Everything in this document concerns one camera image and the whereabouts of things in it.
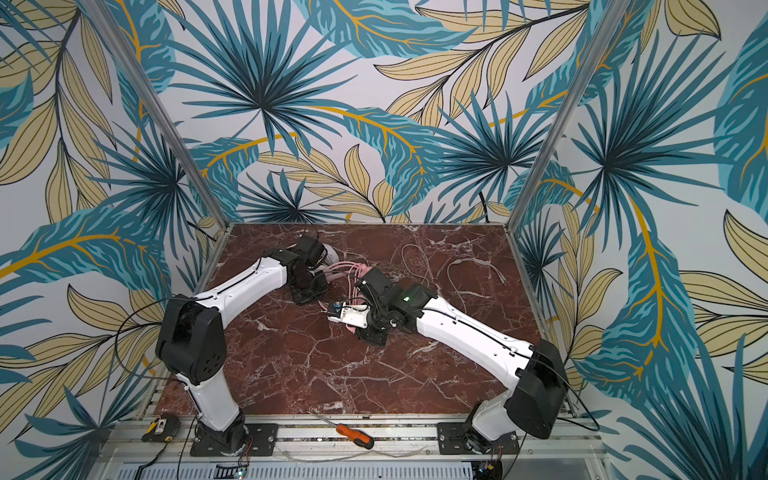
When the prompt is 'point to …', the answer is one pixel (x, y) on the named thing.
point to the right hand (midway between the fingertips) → (357, 327)
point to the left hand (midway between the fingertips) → (324, 295)
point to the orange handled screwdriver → (359, 437)
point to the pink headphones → (341, 270)
